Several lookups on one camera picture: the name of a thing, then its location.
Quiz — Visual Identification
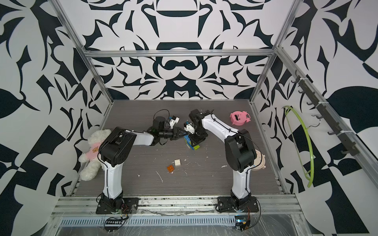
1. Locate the aluminium front rail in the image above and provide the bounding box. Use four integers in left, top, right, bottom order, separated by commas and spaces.
52, 194, 303, 216

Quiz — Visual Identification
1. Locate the orange lego brick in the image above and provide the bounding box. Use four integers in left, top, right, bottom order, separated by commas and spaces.
167, 165, 175, 173

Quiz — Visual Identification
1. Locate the green hoop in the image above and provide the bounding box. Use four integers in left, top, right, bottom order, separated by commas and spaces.
283, 106, 315, 188

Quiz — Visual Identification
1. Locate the white teddy bear pink shirt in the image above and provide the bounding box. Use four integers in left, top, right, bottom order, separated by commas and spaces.
78, 129, 111, 181

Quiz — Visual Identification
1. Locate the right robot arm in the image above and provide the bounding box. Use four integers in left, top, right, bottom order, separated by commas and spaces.
189, 109, 263, 211

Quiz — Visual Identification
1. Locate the light blue lego brick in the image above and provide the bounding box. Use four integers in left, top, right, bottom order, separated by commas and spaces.
184, 135, 191, 143

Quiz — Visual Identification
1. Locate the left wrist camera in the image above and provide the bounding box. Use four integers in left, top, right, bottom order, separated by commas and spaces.
152, 116, 180, 130

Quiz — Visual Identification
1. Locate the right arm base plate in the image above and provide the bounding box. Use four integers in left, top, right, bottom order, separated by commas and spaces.
216, 195, 259, 213

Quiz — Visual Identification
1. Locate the beige round clock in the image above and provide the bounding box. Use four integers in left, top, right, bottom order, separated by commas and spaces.
252, 150, 266, 171

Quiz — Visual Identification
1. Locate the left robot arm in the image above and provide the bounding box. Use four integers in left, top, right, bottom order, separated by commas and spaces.
98, 127, 189, 209

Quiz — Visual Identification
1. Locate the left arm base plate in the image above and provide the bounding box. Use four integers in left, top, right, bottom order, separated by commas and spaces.
95, 196, 140, 215

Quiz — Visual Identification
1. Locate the white lego brick left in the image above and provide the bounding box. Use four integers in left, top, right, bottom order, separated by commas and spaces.
174, 159, 181, 166

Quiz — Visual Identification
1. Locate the black hook rail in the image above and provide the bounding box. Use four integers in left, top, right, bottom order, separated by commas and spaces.
293, 74, 360, 156

